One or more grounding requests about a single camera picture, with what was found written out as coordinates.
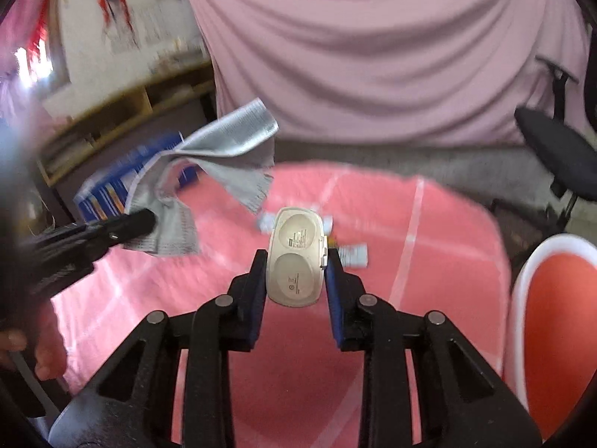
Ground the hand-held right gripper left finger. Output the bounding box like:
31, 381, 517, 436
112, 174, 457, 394
49, 249, 269, 448

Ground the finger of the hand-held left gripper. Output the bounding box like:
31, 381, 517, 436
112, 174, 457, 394
105, 208, 157, 246

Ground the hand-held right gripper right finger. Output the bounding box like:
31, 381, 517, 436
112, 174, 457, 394
325, 247, 543, 448

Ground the small white green packet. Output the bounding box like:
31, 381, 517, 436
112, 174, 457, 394
338, 244, 369, 269

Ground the white oval plastic case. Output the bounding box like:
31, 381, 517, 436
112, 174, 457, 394
265, 206, 328, 308

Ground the pink basket with white rim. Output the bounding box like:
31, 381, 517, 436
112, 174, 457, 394
506, 234, 597, 439

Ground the person's left hand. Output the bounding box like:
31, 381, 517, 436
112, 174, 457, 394
0, 302, 69, 381

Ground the blue cardboard box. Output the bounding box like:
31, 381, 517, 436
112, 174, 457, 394
75, 133, 201, 225

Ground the pink checked tablecloth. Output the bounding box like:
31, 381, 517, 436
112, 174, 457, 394
49, 161, 514, 448

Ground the red hanging tassel decoration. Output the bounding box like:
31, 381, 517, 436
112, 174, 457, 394
99, 0, 141, 52

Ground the pink hanging sheet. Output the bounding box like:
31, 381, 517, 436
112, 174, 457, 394
182, 0, 591, 147

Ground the black office chair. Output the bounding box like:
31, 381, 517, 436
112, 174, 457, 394
514, 56, 597, 234

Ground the wooden wall shelf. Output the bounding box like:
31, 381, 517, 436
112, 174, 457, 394
37, 63, 216, 187

